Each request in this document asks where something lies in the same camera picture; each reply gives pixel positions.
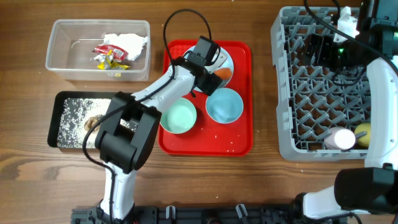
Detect yellow cup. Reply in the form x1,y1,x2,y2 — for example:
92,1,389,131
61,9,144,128
354,123,371,147

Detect red tray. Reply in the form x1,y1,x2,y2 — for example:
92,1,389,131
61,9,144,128
158,40,253,157

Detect white tissue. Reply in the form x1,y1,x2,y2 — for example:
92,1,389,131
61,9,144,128
103,34,148,61

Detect orange carrot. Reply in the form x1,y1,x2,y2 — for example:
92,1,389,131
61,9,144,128
214,68,233,80

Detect light blue plate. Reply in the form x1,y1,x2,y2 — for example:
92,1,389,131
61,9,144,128
183,46,234,93

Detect black tray with rice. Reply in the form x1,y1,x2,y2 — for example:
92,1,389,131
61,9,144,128
47,91,115,149

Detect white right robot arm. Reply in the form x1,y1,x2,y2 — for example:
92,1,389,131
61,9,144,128
297,0,397,222

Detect light blue bowl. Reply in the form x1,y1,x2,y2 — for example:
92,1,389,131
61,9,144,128
205,88,244,124

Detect clear plastic bin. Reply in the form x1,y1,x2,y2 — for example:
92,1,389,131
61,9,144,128
45,19,150,82

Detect yellow snack wrapper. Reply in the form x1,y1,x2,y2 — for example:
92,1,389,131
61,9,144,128
97,59,129,70

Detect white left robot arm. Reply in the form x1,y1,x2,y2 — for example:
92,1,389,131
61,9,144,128
95,50,227,223

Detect pink cup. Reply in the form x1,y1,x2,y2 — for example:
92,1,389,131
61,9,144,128
324,127,356,150

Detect red candy wrapper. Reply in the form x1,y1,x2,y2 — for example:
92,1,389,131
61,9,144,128
93,45,128,61

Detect mint green bowl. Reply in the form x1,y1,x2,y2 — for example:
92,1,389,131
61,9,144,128
160,98,197,134

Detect brown food scrap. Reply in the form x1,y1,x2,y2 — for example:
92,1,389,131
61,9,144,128
84,115,103,131

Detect grey dishwasher rack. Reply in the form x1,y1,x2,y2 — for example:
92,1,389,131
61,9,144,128
271,6,371,161

